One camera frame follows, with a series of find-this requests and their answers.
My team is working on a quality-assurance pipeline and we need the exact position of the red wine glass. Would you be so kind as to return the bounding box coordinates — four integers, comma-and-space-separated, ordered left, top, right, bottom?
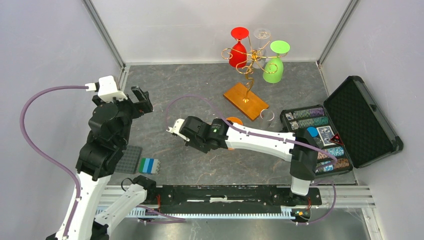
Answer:
228, 26, 249, 69

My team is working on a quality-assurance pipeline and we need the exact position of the clear champagne flute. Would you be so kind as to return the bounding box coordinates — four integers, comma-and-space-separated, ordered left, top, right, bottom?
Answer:
259, 109, 275, 130

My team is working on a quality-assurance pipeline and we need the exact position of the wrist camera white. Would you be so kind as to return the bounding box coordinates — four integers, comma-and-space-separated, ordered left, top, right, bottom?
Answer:
84, 75, 128, 103
166, 118, 190, 142

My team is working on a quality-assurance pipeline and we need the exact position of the gold wire rack wooden base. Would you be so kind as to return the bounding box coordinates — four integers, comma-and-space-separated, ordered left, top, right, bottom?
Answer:
221, 34, 282, 122

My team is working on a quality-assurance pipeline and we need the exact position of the orange wine glass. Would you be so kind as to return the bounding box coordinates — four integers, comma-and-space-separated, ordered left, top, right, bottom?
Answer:
226, 116, 243, 125

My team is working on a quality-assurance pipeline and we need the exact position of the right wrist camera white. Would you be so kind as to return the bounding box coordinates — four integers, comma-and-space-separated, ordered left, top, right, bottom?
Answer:
166, 118, 190, 142

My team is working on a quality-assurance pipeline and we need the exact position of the blue green toy brick block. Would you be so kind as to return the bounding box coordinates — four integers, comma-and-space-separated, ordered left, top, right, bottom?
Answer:
138, 158, 160, 175

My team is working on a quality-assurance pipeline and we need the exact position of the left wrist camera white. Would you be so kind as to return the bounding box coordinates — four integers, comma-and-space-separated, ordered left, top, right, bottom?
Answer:
84, 75, 128, 103

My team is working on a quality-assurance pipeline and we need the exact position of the blue dealer chip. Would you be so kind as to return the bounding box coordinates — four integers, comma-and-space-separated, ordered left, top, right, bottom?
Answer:
306, 126, 319, 138

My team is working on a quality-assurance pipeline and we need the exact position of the clear wine glass on rack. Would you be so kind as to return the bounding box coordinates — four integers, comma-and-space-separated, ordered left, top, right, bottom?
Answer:
252, 28, 271, 69

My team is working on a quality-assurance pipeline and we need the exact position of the playing card deck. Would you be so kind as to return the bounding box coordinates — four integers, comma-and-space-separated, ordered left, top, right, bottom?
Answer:
316, 125, 335, 146

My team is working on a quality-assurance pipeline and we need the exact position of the black poker chip case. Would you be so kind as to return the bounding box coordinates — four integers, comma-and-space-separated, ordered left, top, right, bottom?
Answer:
279, 75, 404, 177

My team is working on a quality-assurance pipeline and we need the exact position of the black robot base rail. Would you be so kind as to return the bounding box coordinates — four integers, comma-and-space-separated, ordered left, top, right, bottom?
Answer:
142, 184, 323, 215

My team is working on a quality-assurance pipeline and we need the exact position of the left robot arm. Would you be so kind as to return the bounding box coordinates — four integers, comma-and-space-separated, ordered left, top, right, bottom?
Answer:
47, 86, 157, 240

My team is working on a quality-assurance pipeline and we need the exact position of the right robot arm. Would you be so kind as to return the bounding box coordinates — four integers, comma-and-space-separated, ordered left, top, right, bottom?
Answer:
167, 116, 320, 204

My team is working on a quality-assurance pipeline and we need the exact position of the green wine glass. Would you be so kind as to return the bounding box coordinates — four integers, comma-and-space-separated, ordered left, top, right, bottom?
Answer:
262, 40, 291, 84

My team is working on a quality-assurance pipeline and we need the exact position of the grey lego baseplate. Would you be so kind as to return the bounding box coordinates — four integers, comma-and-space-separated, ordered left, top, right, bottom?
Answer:
115, 145, 143, 174

